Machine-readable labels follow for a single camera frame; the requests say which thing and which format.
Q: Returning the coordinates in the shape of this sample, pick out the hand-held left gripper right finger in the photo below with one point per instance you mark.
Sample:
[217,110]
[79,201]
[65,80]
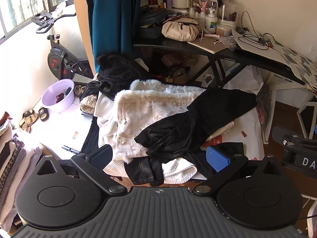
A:
[218,158]

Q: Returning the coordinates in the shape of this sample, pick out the purple plastic basin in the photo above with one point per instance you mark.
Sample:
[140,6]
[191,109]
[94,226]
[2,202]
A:
[53,104]

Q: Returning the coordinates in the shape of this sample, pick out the white jar green label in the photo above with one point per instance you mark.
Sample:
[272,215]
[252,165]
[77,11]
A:
[211,24]

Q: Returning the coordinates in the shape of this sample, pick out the brown cardboard box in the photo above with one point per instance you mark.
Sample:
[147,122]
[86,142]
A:
[171,59]

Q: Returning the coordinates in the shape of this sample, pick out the pink patterned cloth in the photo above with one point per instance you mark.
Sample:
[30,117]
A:
[263,109]

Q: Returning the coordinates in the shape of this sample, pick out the white metal frame legs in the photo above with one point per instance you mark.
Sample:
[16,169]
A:
[284,84]

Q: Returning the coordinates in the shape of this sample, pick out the teal curtain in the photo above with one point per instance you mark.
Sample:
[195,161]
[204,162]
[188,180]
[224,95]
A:
[111,17]

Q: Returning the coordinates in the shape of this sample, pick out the white foam sheet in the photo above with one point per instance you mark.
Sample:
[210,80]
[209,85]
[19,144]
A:
[252,52]

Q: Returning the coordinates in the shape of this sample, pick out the brown notebook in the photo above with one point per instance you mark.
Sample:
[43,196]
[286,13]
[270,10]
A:
[208,45]

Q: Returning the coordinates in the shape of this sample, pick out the black jeans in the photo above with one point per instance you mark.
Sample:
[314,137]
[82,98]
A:
[116,69]

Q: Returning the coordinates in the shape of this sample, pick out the black exercise bike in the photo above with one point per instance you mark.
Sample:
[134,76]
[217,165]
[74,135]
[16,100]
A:
[57,62]

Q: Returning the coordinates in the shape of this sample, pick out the clear acrylic cosmetic organizer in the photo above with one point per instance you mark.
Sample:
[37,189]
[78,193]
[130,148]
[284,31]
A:
[227,14]

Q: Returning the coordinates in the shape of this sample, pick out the white knit sweater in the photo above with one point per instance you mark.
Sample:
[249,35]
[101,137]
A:
[178,171]

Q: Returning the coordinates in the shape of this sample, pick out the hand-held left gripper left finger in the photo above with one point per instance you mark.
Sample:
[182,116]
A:
[101,157]

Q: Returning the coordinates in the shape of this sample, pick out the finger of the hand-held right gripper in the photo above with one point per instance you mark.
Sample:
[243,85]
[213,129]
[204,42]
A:
[297,140]

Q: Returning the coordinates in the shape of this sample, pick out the black desk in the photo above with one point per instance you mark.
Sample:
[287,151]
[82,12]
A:
[158,42]

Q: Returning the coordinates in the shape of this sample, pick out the window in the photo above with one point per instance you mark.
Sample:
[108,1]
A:
[24,0]

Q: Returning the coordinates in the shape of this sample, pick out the cotton swab box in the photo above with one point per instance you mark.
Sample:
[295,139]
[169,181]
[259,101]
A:
[223,31]

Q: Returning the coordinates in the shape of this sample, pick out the dark grey bag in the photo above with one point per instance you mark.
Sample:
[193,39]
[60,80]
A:
[151,19]

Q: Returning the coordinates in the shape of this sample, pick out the purple cosmetic box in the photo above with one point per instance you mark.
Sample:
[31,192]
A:
[169,2]

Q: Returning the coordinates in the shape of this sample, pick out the black slide sandal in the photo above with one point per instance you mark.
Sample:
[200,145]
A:
[43,114]

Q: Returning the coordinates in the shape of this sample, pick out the white fur-trimmed jacket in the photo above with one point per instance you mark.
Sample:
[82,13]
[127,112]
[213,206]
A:
[148,109]

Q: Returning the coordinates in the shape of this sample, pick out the beige flat shoe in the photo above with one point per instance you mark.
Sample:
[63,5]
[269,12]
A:
[83,90]
[77,91]

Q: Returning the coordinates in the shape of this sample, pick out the stack of folded clothes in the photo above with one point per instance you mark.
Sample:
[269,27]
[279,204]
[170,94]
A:
[14,166]

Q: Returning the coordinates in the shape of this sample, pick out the black thin garment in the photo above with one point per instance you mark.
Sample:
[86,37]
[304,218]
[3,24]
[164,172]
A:
[91,136]

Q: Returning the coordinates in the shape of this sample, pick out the dark denim garment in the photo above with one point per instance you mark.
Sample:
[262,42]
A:
[143,171]

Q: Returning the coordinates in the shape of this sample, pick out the beige pouch bag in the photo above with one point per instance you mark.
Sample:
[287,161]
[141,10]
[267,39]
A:
[179,31]

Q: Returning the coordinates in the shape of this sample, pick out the clear plastic bag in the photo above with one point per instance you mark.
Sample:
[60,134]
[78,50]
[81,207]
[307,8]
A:
[229,42]

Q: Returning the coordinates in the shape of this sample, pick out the pink cosmetic tube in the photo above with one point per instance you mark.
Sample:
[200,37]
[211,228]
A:
[203,3]

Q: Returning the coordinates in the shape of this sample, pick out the beige knit garment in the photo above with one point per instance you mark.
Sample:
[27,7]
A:
[88,105]

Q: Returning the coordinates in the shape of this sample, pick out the white plastic bag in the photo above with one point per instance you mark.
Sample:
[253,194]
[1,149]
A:
[245,79]

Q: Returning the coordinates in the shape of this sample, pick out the white sheet with red print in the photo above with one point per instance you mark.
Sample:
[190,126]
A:
[247,129]

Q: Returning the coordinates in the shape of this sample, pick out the geometric patterned cloth cover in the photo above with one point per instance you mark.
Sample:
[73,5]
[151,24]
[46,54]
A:
[297,59]

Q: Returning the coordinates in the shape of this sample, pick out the black fleece pants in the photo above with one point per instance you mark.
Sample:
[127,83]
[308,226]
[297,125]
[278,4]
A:
[198,124]

